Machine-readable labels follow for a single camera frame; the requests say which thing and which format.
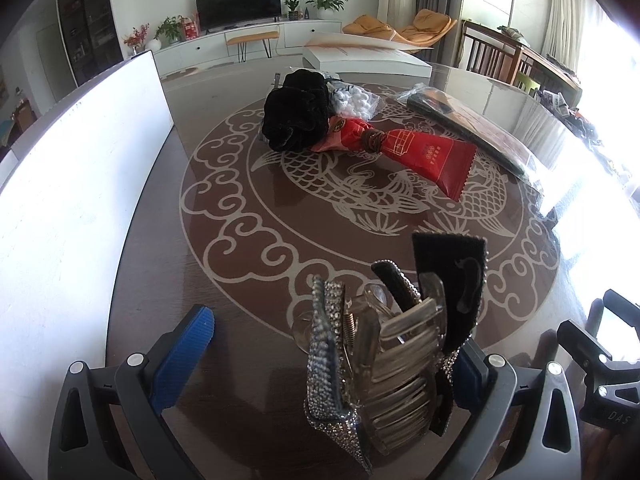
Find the red flower arrangement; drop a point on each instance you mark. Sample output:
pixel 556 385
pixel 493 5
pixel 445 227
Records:
pixel 136 37

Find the dark wooden bench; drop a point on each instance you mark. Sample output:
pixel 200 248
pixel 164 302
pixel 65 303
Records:
pixel 550 67

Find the pile of dark clutter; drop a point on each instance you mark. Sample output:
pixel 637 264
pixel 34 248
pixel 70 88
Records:
pixel 580 117

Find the white board panel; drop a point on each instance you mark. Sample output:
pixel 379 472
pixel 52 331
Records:
pixel 65 200

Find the plain black velvet scrunchie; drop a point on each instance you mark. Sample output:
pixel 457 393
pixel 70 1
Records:
pixel 295 110

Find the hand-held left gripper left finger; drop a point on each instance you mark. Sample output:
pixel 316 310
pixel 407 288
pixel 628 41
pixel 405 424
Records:
pixel 182 355

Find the dark glass display cabinet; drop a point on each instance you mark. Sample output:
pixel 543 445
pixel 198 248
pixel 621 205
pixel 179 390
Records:
pixel 87 25

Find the sheer white curtain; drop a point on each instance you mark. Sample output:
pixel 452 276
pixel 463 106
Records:
pixel 575 10

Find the dark wooden chair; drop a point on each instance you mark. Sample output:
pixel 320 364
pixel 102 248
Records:
pixel 487 50

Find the red foil packet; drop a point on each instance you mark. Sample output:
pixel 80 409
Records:
pixel 425 152

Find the wooden bench with metal legs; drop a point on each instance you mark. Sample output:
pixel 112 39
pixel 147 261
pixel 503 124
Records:
pixel 252 36

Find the round white vase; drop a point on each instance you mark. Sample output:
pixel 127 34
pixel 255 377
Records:
pixel 154 44

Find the white flat box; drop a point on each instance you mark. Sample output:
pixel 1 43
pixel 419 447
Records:
pixel 367 57

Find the black television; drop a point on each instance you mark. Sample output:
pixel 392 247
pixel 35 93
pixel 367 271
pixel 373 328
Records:
pixel 237 5

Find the bag of white cotton balls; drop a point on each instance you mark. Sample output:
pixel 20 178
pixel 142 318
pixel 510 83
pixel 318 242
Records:
pixel 357 100

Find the small green potted plant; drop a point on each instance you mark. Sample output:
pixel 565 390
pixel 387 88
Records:
pixel 292 9

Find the rhinestone hair claw clip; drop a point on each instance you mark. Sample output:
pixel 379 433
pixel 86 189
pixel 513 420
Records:
pixel 395 360

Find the red gift box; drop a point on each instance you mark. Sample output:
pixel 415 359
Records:
pixel 190 28

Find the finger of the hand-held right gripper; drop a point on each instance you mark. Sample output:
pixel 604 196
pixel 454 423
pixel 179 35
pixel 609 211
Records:
pixel 607 395
pixel 620 302

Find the bushy green potted plant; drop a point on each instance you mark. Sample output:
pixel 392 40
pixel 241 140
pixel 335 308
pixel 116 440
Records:
pixel 169 29

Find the large green potted plant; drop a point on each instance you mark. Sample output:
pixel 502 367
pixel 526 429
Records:
pixel 325 0

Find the yellow-green stool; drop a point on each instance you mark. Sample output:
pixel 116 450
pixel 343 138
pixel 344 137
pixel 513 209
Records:
pixel 525 82

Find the orange lounge chair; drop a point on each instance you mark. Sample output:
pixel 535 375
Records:
pixel 425 25

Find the clear plastic packet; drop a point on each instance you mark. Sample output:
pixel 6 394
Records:
pixel 465 125

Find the white television cabinet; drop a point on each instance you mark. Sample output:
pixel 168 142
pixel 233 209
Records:
pixel 200 52

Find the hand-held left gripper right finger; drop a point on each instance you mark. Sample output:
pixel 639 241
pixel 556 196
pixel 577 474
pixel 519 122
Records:
pixel 470 375

